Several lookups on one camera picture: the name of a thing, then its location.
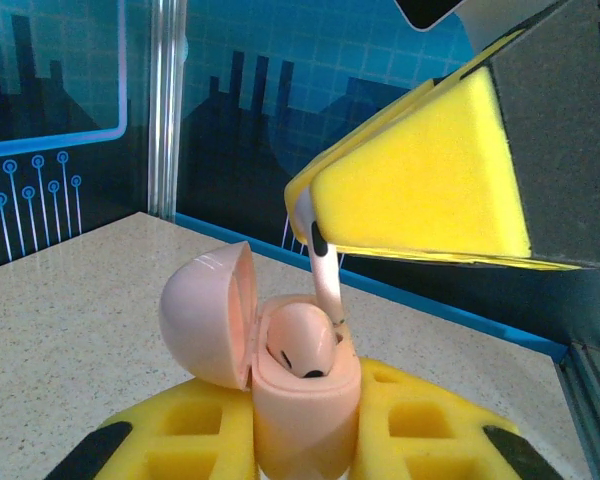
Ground pink earbud charging case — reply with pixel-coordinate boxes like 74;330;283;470
158;241;364;480

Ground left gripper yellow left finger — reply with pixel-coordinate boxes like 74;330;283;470
43;375;257;480

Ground white earbud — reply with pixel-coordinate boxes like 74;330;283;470
293;188;347;327

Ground pink wireless earbud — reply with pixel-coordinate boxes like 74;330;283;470
265;302;339;380

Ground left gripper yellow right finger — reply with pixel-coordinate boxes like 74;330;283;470
353;357;565;480

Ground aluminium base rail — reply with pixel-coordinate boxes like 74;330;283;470
554;339;600;480

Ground aluminium frame post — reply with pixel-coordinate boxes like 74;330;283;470
148;0;187;224

